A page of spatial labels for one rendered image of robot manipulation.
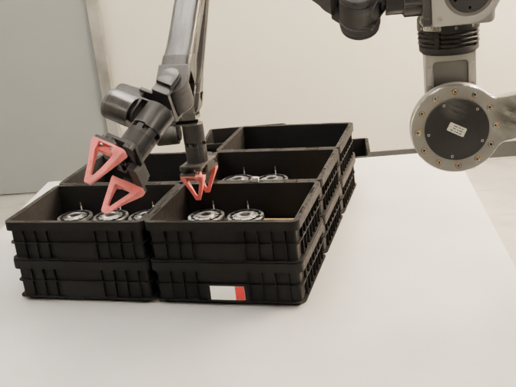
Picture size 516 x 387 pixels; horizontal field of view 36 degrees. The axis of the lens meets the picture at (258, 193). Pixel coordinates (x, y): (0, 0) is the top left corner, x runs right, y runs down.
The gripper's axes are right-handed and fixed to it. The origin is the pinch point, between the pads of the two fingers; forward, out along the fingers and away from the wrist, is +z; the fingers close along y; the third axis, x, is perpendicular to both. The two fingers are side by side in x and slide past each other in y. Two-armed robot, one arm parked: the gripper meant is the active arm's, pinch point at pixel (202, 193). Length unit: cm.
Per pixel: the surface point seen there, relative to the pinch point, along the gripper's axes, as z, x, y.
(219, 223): 0.7, 13.5, 20.3
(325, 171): 0.3, 29.5, -18.6
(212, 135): 33, -80, -183
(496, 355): 25, 78, 32
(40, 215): 3.1, -46.8, 9.5
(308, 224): 6.2, 31.2, 6.5
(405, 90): 42, -3, -311
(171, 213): 3.6, -6.9, 6.4
